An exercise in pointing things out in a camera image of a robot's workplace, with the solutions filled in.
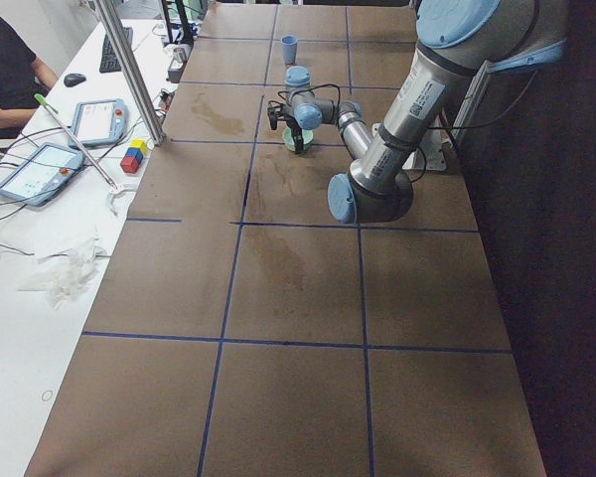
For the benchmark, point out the long metal rod tool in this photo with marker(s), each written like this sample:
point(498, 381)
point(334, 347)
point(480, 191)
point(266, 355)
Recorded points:
point(41, 100)

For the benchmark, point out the black computer mouse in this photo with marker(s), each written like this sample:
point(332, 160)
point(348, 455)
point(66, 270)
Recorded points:
point(71, 80)

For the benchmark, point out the black keyboard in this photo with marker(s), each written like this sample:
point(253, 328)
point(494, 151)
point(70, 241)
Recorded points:
point(109, 63)

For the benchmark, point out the crumpled white tissue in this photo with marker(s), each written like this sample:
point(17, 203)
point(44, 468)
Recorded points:
point(63, 273)

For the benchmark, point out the aluminium frame post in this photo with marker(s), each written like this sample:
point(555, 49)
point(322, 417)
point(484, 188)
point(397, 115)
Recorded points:
point(114, 30)

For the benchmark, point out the small metal cup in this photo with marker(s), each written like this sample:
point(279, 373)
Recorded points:
point(180, 54)

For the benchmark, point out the seated person in black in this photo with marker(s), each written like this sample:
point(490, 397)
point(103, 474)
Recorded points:
point(22, 75)

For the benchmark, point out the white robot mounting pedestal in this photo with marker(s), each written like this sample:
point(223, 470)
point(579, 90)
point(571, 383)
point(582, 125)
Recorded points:
point(442, 134)

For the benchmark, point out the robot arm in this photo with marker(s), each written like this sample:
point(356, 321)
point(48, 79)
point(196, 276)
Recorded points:
point(454, 38)

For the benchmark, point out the near teach pendant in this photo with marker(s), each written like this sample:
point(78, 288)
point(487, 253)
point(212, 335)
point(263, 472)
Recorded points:
point(40, 177)

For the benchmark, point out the mint green bowl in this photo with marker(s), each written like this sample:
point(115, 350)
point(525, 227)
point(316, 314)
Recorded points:
point(304, 142)

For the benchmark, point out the red blue yellow blocks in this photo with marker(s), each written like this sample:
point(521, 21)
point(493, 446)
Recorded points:
point(134, 156)

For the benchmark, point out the far teach pendant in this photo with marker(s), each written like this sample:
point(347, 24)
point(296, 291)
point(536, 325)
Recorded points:
point(99, 122)

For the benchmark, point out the light blue plastic cup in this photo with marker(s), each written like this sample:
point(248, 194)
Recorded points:
point(289, 44)

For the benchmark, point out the teach pendant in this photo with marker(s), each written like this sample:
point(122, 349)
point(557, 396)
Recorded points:
point(99, 122)
point(40, 177)

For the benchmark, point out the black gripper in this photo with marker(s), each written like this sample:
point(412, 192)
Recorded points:
point(295, 124)

